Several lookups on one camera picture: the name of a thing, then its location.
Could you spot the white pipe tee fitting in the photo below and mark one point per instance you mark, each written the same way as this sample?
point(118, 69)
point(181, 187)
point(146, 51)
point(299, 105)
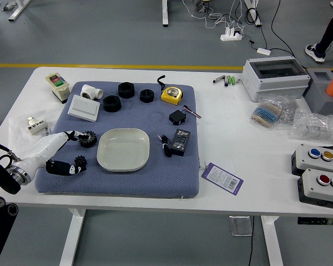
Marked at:
point(91, 91)

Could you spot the big black gear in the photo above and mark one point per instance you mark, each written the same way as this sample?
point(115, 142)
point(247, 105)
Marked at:
point(90, 140)

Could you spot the white power adapter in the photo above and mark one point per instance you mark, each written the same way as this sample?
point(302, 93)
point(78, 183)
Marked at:
point(263, 51)

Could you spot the person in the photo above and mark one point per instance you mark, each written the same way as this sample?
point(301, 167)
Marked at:
point(331, 27)

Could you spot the big black hex nut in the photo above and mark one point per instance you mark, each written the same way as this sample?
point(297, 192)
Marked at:
point(125, 90)
point(111, 104)

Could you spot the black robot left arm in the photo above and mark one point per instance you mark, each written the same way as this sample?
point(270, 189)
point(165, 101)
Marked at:
point(4, 181)

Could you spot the blue-yellow-red button box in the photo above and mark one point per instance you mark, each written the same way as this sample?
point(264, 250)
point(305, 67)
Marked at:
point(303, 163)

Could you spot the white labelled adapter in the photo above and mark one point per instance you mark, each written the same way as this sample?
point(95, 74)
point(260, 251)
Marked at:
point(36, 127)

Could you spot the red-green button box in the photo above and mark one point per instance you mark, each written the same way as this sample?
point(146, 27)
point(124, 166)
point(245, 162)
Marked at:
point(313, 189)

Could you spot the black table control panel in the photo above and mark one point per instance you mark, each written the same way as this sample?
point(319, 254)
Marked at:
point(316, 220)

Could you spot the blue-grey quilted mat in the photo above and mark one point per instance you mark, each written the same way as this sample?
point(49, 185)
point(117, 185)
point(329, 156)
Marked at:
point(144, 177)

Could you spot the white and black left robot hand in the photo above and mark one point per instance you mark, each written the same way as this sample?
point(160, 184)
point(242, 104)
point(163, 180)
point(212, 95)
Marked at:
point(41, 149)

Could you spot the silver floor plate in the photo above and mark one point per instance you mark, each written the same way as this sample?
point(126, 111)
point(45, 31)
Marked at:
point(240, 225)

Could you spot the white square plate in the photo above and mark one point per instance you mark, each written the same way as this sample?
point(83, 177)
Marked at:
point(123, 149)

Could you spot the purple product tag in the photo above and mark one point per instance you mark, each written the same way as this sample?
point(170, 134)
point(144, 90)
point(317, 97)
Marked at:
point(222, 178)

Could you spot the bag of screws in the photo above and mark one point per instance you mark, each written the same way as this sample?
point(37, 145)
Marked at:
point(288, 113)

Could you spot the grey block holder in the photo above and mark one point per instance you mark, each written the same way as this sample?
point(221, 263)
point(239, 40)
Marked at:
point(317, 97)

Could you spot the yellow tape measure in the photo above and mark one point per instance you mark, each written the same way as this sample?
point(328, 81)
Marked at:
point(172, 95)

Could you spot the bag of resistors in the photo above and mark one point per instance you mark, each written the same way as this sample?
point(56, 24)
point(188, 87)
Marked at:
point(266, 113)

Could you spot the small black gear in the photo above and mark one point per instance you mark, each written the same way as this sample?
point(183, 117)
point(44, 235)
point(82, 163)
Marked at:
point(80, 161)

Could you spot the silver metal stick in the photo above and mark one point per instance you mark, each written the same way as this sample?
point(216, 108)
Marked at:
point(218, 79)

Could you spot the green battery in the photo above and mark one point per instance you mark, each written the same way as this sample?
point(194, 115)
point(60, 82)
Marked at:
point(233, 80)

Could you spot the white power strip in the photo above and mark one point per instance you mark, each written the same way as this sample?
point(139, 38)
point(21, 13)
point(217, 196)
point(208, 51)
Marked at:
point(230, 36)

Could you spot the bubble wrap bag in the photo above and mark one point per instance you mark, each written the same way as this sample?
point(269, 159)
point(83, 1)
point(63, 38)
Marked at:
point(313, 124)

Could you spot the grey enclosure with clear lid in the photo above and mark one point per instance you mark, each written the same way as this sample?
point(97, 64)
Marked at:
point(274, 83)

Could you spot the small black hex nut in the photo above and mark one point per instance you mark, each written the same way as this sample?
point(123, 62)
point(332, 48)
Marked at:
point(146, 96)

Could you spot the white background table leg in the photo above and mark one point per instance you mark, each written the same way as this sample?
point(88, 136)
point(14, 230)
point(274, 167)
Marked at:
point(165, 12)
point(18, 9)
point(252, 9)

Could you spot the white wall switch plate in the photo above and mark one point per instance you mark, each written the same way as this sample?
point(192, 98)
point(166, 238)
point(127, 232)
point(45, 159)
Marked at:
point(83, 108)

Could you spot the beige red-green push-button switch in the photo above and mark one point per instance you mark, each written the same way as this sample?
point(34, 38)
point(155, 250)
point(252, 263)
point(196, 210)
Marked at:
point(58, 88)

